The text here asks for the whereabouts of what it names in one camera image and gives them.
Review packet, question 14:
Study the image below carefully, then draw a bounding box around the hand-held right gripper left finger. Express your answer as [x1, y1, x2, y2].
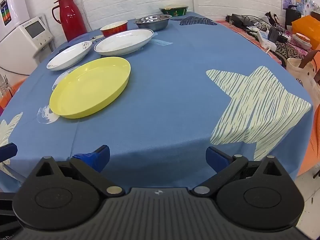
[35, 145, 125, 197]

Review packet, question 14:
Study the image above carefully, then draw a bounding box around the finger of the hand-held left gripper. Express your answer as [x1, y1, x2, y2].
[0, 142, 18, 163]

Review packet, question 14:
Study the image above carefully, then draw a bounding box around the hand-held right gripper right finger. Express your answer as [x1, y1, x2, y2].
[191, 146, 284, 197]

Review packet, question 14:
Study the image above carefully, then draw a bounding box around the yellow plastic plate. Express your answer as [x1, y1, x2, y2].
[49, 57, 132, 119]

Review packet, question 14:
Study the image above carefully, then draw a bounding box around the white plate with pattern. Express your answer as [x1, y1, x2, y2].
[46, 41, 93, 71]

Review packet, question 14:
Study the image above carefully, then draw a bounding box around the white oval plate blue rim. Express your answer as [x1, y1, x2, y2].
[94, 29, 154, 57]

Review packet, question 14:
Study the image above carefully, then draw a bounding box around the red bowl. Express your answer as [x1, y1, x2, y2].
[100, 20, 129, 37]

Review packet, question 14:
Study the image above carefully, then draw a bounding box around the stainless steel bowl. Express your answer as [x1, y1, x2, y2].
[133, 14, 172, 31]

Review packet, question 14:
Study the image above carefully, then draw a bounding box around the green patterned bowl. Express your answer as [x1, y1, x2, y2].
[159, 6, 189, 16]

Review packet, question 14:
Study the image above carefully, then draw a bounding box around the orange plastic basin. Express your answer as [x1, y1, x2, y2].
[0, 77, 28, 110]

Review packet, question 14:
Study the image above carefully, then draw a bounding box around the clear glass jar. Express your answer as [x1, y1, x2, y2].
[0, 75, 16, 98]

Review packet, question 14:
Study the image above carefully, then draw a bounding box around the blue printed tablecloth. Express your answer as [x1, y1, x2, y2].
[0, 11, 314, 193]

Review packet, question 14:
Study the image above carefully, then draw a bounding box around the orange cloth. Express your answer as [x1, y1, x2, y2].
[296, 104, 320, 179]

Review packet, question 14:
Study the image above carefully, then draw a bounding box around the white machine with screen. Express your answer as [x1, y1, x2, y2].
[0, 16, 55, 77]

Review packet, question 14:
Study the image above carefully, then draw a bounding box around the beige tote bag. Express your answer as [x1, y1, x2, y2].
[286, 50, 320, 103]

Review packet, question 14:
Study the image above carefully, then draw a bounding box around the white power strip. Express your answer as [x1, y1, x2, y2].
[257, 29, 277, 50]

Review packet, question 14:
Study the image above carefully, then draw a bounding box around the zebra pattern cloth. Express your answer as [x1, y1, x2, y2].
[274, 41, 310, 61]

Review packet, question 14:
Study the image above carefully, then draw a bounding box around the red checkered cloth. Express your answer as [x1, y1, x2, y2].
[215, 20, 288, 67]

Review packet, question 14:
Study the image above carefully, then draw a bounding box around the black plug adapter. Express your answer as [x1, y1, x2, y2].
[269, 27, 281, 43]

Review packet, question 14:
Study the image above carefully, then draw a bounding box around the white water purifier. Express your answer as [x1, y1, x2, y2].
[0, 0, 30, 43]

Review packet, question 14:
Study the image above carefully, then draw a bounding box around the black power brick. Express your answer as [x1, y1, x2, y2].
[226, 14, 248, 28]

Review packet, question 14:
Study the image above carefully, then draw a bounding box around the red thermos jug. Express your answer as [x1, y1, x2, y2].
[52, 0, 88, 42]

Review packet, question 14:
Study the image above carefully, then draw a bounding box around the white bowl with food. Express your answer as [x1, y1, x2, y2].
[292, 33, 312, 50]

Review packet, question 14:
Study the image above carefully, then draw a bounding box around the orange box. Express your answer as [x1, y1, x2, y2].
[291, 15, 320, 50]

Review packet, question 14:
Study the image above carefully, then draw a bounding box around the black cable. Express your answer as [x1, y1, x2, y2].
[243, 16, 270, 30]

